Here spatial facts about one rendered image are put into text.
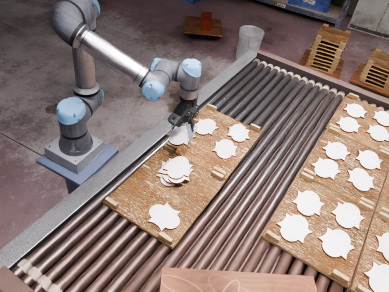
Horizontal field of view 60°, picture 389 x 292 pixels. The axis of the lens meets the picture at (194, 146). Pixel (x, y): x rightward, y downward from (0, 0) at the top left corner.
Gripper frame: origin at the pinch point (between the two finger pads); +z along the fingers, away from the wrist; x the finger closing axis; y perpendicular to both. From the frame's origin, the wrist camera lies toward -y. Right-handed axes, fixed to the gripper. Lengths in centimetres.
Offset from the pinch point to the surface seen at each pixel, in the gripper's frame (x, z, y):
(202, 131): -0.7, 10.8, 20.5
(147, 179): 1.6, 13.3, -20.7
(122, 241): -9, 16, -49
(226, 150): -16.9, 11.0, 15.9
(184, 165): -8.6, 8.0, -7.9
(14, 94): 219, 105, 49
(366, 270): -90, 13, -5
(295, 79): -19, 10, 107
